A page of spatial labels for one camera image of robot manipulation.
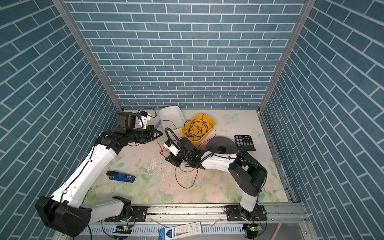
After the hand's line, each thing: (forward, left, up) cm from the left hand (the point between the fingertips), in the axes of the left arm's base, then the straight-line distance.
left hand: (163, 133), depth 73 cm
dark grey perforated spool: (+6, -34, -22) cm, 41 cm away
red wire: (-7, -5, -27) cm, 28 cm away
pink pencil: (-38, -54, -25) cm, 71 cm away
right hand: (-3, 0, -17) cm, 17 cm away
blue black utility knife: (-12, +28, -24) cm, 39 cm away
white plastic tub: (+35, +2, -27) cm, 45 cm away
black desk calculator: (+9, -49, -24) cm, 56 cm away
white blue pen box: (-38, -9, -25) cm, 46 cm away
